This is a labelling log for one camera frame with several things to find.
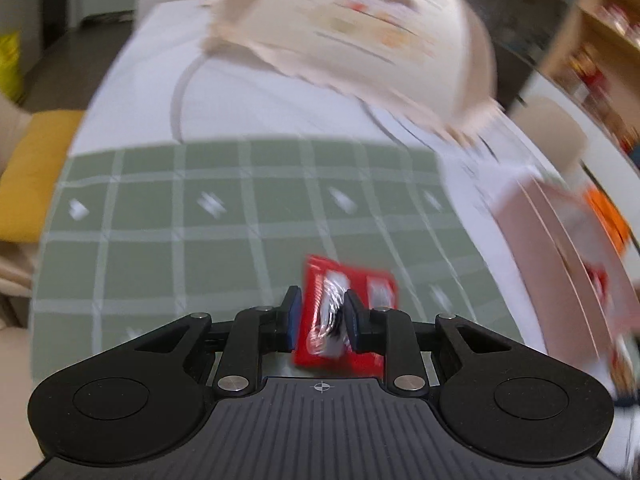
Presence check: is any orange plastic bag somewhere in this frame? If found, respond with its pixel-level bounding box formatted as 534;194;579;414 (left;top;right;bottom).
584;187;632;257

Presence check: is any beige mesh food cover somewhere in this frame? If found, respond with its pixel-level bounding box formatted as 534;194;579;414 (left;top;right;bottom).
197;0;506;148

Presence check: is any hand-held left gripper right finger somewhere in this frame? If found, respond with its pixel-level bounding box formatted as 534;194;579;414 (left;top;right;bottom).
344;290;522;399

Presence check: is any red white-label snack packet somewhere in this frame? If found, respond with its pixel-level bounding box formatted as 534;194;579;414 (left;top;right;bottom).
292;255;399;375

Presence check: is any glass door cabinet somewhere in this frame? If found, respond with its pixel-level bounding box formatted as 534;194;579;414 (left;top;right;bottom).
450;0;598;111

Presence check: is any green checked tablecloth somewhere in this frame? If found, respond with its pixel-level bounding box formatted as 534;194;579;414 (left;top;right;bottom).
29;136;527;386

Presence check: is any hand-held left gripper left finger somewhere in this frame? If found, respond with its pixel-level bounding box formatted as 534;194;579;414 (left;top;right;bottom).
134;285;303;399

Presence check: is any yellow seat cushion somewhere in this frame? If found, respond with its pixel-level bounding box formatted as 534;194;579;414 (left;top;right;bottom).
0;109;85;245

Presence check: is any yellow plastic bag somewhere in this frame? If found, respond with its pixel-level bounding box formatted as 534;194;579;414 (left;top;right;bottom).
0;31;25;103

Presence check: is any pink cardboard box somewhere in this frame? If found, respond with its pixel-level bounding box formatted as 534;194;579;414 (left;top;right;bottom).
492;180;640;363

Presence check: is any wooden display shelf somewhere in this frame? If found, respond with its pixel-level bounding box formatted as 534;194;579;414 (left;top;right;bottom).
520;0;640;166

